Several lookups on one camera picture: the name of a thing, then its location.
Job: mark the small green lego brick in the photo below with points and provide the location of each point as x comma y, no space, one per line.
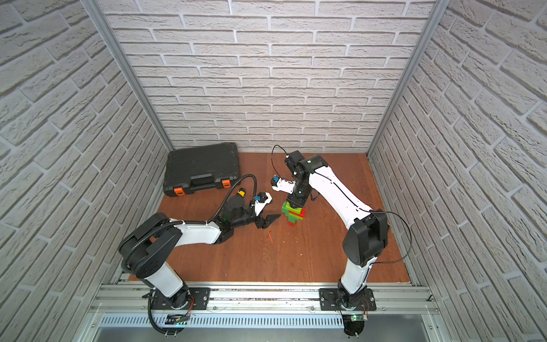
286,208

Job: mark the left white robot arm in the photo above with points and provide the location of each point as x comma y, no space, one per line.
145,251

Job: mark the black plastic tool case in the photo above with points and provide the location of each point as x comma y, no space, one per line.
201,168

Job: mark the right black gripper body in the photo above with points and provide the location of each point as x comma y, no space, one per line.
303,187

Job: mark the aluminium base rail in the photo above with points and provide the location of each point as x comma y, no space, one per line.
258,305

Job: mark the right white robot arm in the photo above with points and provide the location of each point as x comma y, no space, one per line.
367,230

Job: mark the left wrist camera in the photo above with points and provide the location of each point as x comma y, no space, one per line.
261,201

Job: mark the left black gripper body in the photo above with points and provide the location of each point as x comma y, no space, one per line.
260,220

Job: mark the red 2x4 lego brick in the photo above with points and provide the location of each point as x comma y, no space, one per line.
298,211

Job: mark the lime lego brick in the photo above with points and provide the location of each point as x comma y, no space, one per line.
295,216

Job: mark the green 2x4 lego brick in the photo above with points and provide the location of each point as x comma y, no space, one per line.
295,219

